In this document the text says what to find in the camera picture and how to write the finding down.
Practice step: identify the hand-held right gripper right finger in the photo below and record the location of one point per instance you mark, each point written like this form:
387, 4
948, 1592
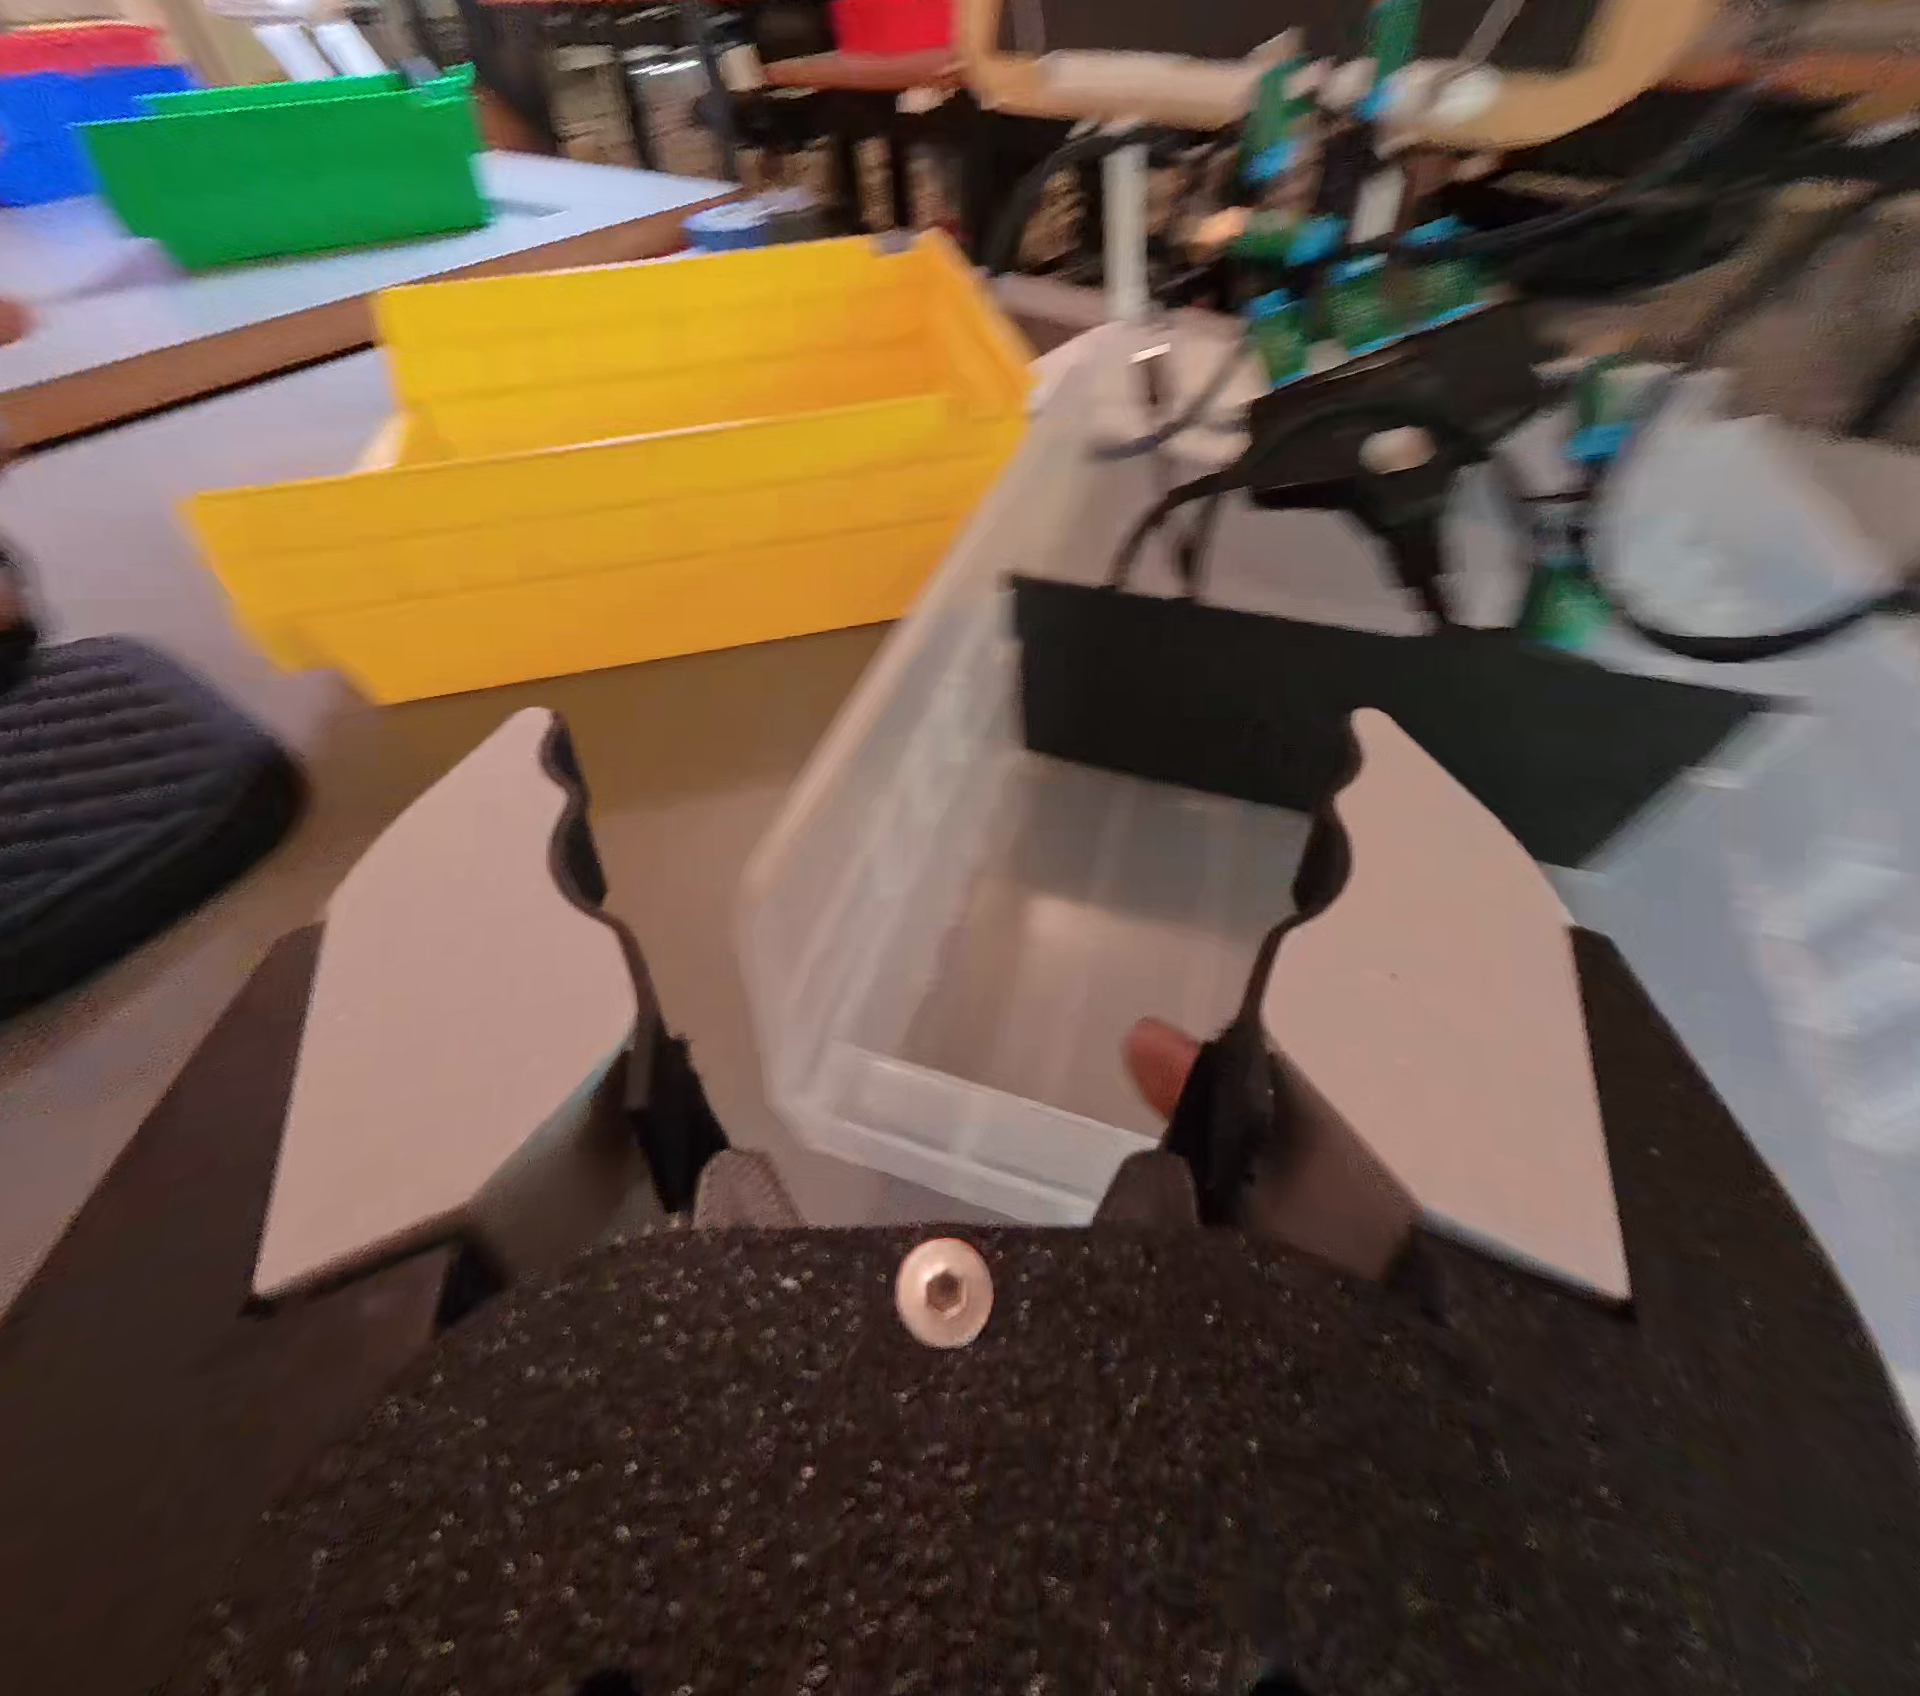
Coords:
1441, 1051

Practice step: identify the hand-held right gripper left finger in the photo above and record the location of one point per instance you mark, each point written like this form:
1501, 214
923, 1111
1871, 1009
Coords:
451, 1020

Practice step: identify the yellow plastic bin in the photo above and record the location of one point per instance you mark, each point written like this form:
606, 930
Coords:
675, 347
601, 586

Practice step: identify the clear plastic bin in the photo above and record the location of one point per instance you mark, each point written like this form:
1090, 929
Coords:
974, 947

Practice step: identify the grey desk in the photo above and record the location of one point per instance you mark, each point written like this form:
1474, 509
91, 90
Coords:
675, 796

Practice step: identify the person's right hand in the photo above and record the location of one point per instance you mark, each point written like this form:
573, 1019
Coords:
1159, 1066

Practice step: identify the black mesh cushion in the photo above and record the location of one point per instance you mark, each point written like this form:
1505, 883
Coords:
121, 811

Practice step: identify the black sheet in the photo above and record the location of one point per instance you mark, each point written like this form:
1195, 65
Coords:
1201, 690

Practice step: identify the white table with wood edge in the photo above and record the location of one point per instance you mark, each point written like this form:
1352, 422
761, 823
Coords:
225, 300

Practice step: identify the blue tape roll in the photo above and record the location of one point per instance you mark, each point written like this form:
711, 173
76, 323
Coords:
742, 227

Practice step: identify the green plastic bin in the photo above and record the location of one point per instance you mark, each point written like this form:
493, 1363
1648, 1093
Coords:
301, 174

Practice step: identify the blue plastic bin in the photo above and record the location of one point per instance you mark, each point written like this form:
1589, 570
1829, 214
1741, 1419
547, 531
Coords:
61, 137

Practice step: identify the red plastic bin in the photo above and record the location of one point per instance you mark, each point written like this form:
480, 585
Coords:
892, 24
75, 48

